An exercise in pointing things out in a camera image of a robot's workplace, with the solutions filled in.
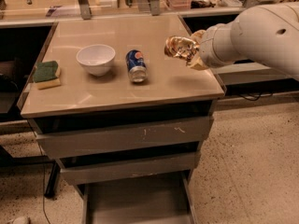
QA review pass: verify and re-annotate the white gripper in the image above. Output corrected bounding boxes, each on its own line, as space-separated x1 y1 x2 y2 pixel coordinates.
186 23 238 71

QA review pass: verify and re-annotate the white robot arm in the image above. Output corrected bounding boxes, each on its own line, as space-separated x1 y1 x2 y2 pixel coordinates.
195 2 299 80

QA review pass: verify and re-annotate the blue pepsi can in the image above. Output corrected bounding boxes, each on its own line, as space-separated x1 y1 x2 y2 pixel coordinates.
125 49 148 83

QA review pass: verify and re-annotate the grey drawer cabinet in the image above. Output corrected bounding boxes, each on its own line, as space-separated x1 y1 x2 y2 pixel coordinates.
16 13 227 224

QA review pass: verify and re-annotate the open bottom drawer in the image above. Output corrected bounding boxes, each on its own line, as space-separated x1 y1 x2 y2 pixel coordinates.
81 172 198 224

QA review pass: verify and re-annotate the top grey drawer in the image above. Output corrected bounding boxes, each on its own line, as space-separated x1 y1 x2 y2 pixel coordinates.
36 117 213 159

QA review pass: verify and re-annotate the grey drawer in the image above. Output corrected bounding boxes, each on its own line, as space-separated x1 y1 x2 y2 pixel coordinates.
61 151 198 185
36 117 213 159

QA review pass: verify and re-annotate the middle grey drawer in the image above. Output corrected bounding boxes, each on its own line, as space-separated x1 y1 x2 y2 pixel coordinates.
61 151 198 185

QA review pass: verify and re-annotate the white bowl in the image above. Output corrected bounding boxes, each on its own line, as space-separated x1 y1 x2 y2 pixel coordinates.
77 44 116 77

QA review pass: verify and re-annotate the green yellow sponge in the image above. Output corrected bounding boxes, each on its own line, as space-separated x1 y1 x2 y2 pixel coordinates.
33 61 61 90

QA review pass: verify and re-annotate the black floor cable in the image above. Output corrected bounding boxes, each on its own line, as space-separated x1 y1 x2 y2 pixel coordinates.
29 121 52 224

